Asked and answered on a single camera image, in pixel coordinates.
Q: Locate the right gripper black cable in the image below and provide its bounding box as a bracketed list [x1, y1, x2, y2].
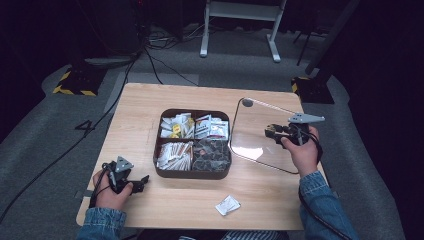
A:
[297, 132, 351, 240]

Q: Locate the dark brown compartment box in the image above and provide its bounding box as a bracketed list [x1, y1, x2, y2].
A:
[152, 108, 233, 180]

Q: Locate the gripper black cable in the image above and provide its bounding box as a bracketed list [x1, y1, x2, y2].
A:
[89, 162, 115, 208]
[297, 132, 351, 240]

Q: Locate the pile of dark packets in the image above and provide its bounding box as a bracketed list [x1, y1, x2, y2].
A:
[193, 139, 232, 173]

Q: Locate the person's left hand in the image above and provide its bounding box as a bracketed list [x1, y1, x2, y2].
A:
[92, 169, 134, 212]

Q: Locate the person's right hand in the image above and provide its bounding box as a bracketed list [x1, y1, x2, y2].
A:
[280, 125, 321, 178]

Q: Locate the yellow black striped stand base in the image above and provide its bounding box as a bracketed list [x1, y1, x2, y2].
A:
[52, 68, 101, 97]
[291, 76, 335, 104]

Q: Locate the pile of white stick packets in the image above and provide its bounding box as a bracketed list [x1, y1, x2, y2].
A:
[156, 141, 194, 172]

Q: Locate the thin black floor cable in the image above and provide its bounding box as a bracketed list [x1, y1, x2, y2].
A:
[144, 46, 200, 87]

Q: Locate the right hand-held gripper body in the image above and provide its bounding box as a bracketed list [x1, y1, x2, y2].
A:
[279, 113, 326, 146]

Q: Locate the white metal desk frame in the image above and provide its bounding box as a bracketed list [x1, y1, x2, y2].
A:
[199, 0, 288, 64]

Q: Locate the person's striped clothing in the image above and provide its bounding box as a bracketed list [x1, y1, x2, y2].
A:
[179, 229, 284, 240]

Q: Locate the transparent lid with knob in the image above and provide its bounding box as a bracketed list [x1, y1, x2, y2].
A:
[229, 97, 321, 176]

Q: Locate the pile of white red packets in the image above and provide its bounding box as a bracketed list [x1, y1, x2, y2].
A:
[194, 114, 230, 141]

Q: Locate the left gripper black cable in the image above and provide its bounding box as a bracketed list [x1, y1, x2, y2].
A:
[89, 162, 115, 208]

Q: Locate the long black floor cable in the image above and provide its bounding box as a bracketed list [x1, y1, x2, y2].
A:
[0, 49, 149, 224]

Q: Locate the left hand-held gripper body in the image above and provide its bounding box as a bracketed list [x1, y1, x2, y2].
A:
[101, 155, 143, 195]

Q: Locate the silver foil packet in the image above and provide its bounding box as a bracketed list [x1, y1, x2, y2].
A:
[214, 194, 242, 217]

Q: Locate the pile of white yellow packets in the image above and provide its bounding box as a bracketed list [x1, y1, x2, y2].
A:
[160, 112, 196, 139]

